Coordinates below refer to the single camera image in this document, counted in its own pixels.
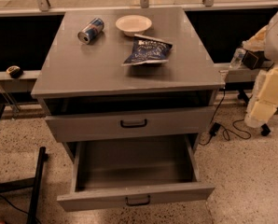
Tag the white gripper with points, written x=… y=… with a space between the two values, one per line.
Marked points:
x=264 y=99

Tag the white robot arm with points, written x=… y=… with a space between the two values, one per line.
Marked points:
x=271 y=41

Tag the grey middle drawer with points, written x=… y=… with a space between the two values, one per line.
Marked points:
x=115 y=125

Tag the grey drawer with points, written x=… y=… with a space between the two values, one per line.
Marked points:
x=115 y=125
x=134 y=172

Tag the grey drawer cabinet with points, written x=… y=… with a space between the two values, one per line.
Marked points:
x=79 y=78

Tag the grey bottom drawer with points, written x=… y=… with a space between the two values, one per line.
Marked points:
x=134 y=172

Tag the small black box speaker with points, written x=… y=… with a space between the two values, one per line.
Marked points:
x=253 y=59

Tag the clear plastic water bottle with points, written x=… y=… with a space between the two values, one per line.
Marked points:
x=237 y=58

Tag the blue chip bag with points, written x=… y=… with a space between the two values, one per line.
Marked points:
x=148 y=50

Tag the blue silver drink can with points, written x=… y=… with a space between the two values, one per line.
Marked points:
x=91 y=30

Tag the black yellow tape measure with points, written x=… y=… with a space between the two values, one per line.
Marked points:
x=14 y=71

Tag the black metal stand left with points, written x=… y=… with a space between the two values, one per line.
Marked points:
x=33 y=182

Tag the black power adapter with cable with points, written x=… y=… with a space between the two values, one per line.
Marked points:
x=215 y=129

